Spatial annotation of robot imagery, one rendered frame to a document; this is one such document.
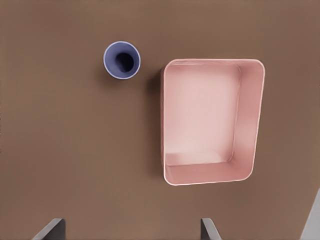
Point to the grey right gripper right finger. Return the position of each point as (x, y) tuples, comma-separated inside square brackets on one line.
[(209, 230)]

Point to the blue cup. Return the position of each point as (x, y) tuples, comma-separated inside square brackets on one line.
[(121, 60)]

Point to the pink box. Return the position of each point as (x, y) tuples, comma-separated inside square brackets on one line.
[(212, 120)]

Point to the silver frame post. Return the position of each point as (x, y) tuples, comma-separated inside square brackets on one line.
[(312, 220)]

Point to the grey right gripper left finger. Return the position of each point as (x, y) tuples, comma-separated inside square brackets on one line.
[(52, 230)]

